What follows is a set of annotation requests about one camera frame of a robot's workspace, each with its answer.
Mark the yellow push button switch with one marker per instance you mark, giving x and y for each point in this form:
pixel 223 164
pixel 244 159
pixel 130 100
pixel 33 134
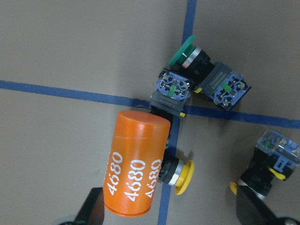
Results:
pixel 275 156

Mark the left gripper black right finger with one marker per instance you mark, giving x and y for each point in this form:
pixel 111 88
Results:
pixel 251 210

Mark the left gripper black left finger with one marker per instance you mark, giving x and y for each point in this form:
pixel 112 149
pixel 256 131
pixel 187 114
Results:
pixel 92 211

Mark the orange cylinder marked 4680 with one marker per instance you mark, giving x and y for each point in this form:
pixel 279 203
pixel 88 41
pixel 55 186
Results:
pixel 136 155

